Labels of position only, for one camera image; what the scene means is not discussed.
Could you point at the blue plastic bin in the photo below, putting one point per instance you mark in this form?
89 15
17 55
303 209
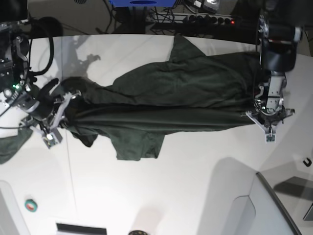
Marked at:
142 3

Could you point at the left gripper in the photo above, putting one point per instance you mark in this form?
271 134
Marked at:
269 123

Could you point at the black U-shaped clip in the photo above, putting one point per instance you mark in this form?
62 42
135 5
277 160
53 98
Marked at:
307 162

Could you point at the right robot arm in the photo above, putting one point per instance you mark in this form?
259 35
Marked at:
18 87

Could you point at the green red tape roll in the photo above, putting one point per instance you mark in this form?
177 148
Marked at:
31 205

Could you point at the black round dotted object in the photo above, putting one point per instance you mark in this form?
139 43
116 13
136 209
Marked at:
137 232

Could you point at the white power strip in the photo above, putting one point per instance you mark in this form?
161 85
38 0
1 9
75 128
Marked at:
179 18

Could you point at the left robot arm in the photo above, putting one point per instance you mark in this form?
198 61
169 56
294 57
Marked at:
279 31

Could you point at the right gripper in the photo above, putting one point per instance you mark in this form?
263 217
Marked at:
43 108

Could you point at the white tray with black slot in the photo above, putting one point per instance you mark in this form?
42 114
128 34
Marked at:
80 230

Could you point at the dark green t-shirt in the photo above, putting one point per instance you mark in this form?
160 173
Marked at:
191 92

